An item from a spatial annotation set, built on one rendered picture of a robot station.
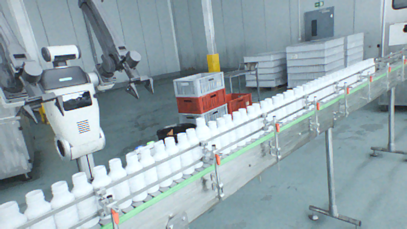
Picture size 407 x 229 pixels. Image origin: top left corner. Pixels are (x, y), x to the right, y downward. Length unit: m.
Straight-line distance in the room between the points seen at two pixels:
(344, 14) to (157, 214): 11.00
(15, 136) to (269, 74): 6.14
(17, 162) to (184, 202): 3.75
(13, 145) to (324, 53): 6.31
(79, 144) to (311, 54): 6.67
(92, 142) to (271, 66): 7.07
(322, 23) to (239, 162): 10.72
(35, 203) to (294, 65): 7.40
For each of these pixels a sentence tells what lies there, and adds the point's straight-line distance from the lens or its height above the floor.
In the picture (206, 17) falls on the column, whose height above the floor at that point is 2.42.
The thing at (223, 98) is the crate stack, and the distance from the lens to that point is 4.07.
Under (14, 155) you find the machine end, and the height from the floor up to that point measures 0.38.
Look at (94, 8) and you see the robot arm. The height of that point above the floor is 1.74.
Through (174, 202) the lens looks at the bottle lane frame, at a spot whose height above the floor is 0.94.
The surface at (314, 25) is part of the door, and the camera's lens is 12.05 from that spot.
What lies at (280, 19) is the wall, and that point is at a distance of 12.73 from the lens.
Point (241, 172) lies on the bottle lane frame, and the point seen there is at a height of 0.89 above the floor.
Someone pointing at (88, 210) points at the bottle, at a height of 1.06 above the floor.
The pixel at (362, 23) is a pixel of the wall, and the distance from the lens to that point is 11.54.
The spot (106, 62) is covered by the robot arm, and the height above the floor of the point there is 1.47.
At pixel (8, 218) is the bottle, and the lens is 0.95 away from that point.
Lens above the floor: 1.50
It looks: 13 degrees down
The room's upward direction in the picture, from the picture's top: 8 degrees counter-clockwise
